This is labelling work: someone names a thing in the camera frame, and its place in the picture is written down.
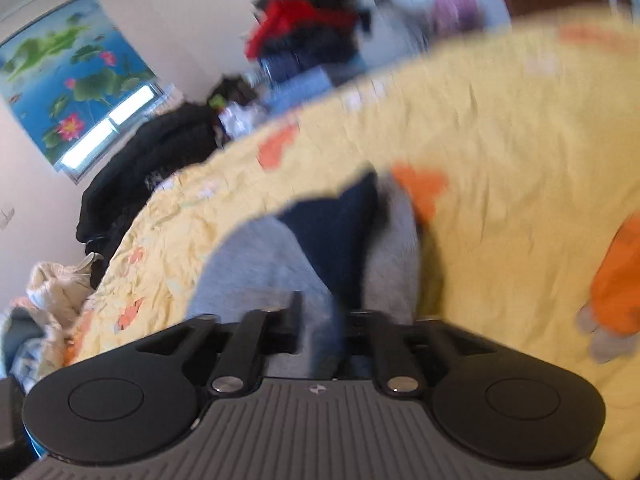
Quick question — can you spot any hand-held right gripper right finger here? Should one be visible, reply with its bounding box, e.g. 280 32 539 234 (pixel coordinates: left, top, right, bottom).
345 310 501 396

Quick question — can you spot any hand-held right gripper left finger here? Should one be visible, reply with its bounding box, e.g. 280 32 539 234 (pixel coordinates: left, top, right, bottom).
135 291 303 396

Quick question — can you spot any grey sweater with navy sleeves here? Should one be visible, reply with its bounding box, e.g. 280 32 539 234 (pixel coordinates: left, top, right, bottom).
192 172 426 381

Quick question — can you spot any pile of clothes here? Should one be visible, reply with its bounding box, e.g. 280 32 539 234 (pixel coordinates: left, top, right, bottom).
245 0 401 63

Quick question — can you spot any cream crumpled cloth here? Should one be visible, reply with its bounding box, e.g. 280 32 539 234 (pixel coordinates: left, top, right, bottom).
10 255 101 351

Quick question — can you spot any white crumpled cloth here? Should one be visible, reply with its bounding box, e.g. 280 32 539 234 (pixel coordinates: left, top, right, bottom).
220 102 271 138

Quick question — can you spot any black jacket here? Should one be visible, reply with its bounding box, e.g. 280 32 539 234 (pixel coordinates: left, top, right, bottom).
75 105 226 281

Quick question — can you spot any yellow printed blanket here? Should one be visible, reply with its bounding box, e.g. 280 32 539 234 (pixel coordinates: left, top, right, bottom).
65 7 640 480

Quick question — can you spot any light blue knit sweater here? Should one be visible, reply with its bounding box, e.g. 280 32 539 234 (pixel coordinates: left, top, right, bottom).
270 67 341 106

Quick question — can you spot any window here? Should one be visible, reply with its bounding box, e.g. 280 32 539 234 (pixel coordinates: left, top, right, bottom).
60 85 166 181

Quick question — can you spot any pink plastic bag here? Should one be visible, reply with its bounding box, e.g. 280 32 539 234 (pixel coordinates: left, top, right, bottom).
432 0 486 36

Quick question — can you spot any lotus print window blind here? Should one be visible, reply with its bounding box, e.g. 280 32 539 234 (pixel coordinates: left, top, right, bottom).
0 0 156 166

